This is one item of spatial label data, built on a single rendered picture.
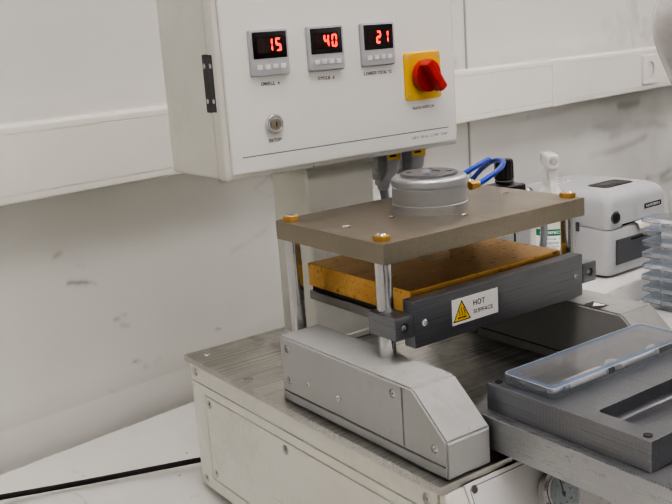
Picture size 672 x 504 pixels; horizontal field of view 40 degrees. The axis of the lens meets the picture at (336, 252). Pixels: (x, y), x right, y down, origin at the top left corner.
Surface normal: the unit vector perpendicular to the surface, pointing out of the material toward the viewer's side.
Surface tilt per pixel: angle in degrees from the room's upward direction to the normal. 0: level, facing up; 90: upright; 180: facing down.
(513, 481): 65
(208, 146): 90
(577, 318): 90
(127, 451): 0
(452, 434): 41
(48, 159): 90
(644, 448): 90
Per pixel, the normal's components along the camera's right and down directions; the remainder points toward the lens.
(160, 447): -0.07, -0.97
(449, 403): 0.33, -0.64
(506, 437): -0.81, 0.18
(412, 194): -0.48, 0.23
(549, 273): 0.59, 0.15
